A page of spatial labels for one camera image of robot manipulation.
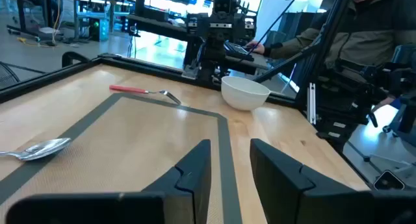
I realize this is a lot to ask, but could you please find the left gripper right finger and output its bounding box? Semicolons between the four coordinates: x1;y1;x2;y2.
249;138;416;224

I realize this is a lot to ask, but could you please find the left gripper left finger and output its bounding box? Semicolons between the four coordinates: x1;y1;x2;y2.
5;138;212;224

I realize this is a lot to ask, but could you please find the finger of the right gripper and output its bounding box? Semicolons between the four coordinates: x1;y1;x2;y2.
205;31;218;62
217;31;229;58

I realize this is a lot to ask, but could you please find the white bowl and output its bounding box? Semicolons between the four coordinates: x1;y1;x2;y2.
220;75;272;112

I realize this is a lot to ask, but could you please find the red-handled metal fork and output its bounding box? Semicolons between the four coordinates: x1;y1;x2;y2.
109;84;182;106

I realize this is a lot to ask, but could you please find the orange-handled metal spoon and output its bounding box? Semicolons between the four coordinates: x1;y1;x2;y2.
0;137;72;162

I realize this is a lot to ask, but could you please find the black computer keyboard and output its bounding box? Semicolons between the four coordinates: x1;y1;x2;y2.
224;41;255;62

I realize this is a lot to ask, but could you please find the person's hand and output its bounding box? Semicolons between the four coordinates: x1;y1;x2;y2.
246;40;267;55

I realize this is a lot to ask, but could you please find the grey desk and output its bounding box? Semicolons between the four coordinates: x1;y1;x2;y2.
224;51;270;76
127;14;196;43

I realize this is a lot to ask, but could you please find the beige mat with grey border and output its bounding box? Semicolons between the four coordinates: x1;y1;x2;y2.
0;92;243;224

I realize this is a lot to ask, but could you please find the white metal bar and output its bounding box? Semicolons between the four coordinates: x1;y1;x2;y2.
307;82;317;125

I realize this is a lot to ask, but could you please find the black machine with white labels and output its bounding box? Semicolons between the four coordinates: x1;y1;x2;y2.
311;60;394;153

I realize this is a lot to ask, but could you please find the computer tower with lit panel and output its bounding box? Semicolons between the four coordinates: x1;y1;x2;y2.
89;18;110;42

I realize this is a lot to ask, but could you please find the person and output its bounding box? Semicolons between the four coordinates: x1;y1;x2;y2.
259;0;416;113

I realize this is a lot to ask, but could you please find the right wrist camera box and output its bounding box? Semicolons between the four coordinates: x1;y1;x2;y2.
213;0;235;14

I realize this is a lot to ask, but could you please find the black aluminium table frame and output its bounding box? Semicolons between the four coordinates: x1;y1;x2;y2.
0;0;355;110

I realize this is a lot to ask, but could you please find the yellow floor cable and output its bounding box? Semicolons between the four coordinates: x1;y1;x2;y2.
16;36;45;49

